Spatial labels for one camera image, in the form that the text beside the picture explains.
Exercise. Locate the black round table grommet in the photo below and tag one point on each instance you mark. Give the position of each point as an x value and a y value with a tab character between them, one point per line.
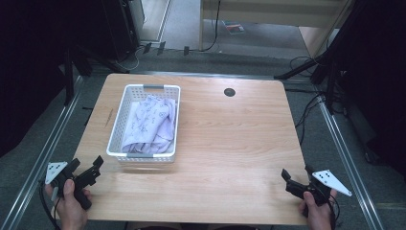
230	92

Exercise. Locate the colourful booklet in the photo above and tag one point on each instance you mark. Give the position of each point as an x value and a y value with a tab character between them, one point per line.
233	27

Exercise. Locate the pale lilac patterned cloth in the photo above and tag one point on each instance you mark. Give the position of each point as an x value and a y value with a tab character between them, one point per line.
150	124

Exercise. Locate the black metal stand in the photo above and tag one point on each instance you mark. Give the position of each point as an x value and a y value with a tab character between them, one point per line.
330	83
68	80

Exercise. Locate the black curtain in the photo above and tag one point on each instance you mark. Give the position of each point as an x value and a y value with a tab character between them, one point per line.
379	80
28	64

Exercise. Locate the beige wooden furniture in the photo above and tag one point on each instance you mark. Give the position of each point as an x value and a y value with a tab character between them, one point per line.
271	12

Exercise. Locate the white perforated plastic basket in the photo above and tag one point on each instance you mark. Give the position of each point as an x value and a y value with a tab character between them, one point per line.
119	127

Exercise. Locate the person's right hand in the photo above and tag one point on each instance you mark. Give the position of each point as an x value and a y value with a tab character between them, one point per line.
317	215

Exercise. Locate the aluminium floor rail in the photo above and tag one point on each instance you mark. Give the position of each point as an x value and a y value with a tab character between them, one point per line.
198	74
344	159
41	159

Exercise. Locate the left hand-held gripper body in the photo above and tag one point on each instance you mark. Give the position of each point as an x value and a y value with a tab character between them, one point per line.
87	177

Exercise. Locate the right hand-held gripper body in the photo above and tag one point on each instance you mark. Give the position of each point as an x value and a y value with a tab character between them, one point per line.
330	182

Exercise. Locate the person's left hand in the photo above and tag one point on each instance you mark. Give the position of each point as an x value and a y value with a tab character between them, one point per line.
71	211

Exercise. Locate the small black floor bracket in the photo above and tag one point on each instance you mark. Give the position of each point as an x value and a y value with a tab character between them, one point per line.
147	48
186	50
161	48

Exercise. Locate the black cabinet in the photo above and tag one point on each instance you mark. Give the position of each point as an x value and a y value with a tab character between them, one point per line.
123	25

